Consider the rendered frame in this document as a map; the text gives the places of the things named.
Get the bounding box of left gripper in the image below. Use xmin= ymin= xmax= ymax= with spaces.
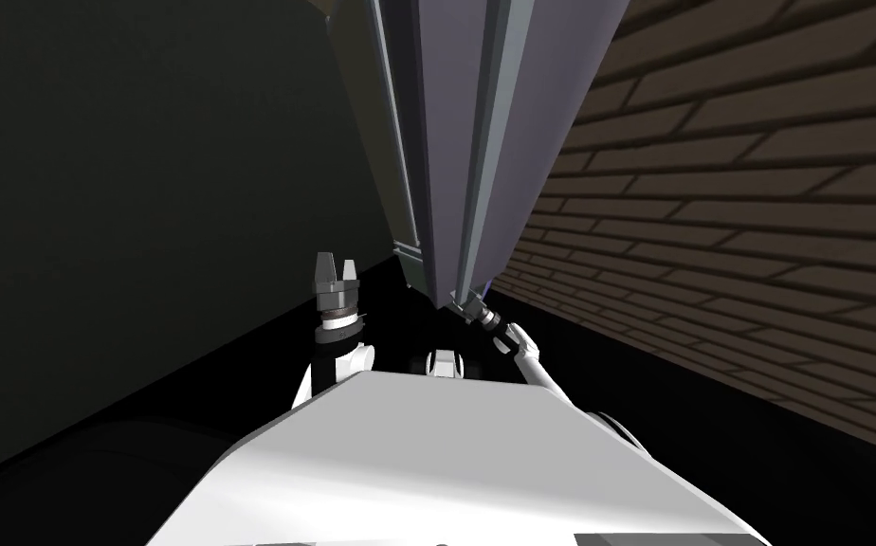
xmin=313 ymin=251 xmax=362 ymax=315

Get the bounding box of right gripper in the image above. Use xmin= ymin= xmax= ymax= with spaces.
xmin=449 ymin=291 xmax=492 ymax=327

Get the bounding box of grey purple door leaf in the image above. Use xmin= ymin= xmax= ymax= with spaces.
xmin=365 ymin=0 xmax=633 ymax=311

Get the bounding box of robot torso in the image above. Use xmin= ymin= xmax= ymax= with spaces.
xmin=145 ymin=348 xmax=775 ymax=546

